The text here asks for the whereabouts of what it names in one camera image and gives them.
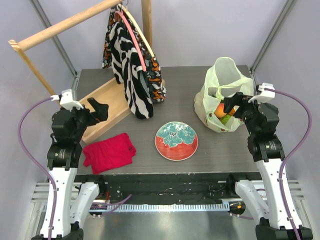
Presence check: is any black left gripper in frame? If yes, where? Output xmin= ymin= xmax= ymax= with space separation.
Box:
xmin=67 ymin=97 xmax=108 ymax=141

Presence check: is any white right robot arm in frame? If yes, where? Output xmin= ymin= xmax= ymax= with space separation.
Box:
xmin=223 ymin=92 xmax=313 ymax=240

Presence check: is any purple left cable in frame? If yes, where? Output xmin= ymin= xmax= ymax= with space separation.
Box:
xmin=17 ymin=96 xmax=62 ymax=240

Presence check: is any black white zebra garment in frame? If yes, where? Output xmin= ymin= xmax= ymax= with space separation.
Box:
xmin=109 ymin=22 xmax=154 ymax=120

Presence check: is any light green plastic bag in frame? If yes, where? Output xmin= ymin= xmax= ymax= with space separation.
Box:
xmin=194 ymin=57 xmax=254 ymax=133

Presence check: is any magenta folded cloth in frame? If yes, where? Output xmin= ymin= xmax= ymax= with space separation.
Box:
xmin=82 ymin=133 xmax=137 ymax=175

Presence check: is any orange camouflage garment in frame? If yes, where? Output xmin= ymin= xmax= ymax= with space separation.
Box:
xmin=102 ymin=4 xmax=166 ymax=103

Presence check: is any wooden clothes rack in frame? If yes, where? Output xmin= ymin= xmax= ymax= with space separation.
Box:
xmin=7 ymin=0 xmax=167 ymax=145

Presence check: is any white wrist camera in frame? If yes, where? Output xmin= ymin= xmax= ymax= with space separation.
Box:
xmin=50 ymin=88 xmax=84 ymax=112
xmin=248 ymin=82 xmax=275 ymax=104

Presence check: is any orange peach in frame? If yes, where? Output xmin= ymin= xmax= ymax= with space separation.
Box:
xmin=214 ymin=103 xmax=236 ymax=119

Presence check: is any red patterned plate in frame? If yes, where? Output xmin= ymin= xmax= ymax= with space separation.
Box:
xmin=154 ymin=121 xmax=199 ymax=161

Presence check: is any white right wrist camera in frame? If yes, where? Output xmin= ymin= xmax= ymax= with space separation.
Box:
xmin=248 ymin=82 xmax=275 ymax=104

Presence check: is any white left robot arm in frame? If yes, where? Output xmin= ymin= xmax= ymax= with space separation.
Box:
xmin=34 ymin=97 xmax=109 ymax=240

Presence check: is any pink clothes hanger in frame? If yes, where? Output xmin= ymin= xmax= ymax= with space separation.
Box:
xmin=115 ymin=10 xmax=147 ymax=72

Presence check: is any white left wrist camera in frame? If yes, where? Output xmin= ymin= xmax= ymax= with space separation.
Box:
xmin=50 ymin=88 xmax=84 ymax=112

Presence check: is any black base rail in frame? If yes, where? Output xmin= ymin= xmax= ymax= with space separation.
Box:
xmin=77 ymin=173 xmax=256 ymax=208

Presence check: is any cream clothes hanger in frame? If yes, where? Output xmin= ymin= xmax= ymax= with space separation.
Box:
xmin=118 ymin=4 xmax=155 ymax=58

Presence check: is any green custard apple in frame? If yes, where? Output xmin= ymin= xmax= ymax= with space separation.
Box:
xmin=219 ymin=114 xmax=232 ymax=125

